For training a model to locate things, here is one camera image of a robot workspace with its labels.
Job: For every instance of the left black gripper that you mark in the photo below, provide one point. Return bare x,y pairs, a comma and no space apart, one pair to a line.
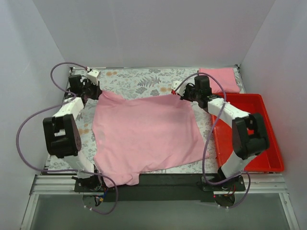
94,89

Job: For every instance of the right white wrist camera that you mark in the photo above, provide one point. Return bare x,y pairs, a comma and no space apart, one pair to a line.
178,88

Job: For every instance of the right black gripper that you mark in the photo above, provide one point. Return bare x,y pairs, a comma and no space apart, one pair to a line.
185,92

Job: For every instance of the floral patterned table mat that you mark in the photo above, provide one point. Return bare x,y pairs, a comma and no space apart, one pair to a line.
139,83

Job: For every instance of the aluminium frame rail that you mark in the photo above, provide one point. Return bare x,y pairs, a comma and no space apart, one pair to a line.
63,184

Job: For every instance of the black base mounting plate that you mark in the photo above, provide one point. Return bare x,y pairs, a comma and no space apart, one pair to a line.
160,187

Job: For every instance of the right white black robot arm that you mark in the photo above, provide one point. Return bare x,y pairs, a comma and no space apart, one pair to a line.
249,133

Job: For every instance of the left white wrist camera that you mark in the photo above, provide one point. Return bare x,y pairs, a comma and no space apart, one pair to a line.
93,75

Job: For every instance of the folded pink t shirt stack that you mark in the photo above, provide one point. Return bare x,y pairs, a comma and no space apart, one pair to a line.
225,77

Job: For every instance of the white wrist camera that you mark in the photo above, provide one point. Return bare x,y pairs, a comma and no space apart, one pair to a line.
93,75
178,88

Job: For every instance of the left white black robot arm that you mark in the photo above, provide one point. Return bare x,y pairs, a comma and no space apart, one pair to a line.
62,137

